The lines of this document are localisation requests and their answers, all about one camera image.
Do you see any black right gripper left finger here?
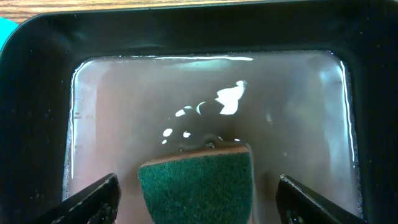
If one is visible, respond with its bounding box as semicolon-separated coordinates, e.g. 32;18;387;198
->
31;174;121;224

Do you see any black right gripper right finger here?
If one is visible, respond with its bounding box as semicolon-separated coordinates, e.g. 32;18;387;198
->
275;175;367;224

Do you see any green scrub sponge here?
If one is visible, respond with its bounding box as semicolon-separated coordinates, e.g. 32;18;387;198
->
138;145;254;224

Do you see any black water tray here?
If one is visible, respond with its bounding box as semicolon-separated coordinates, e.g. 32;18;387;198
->
1;1;397;223

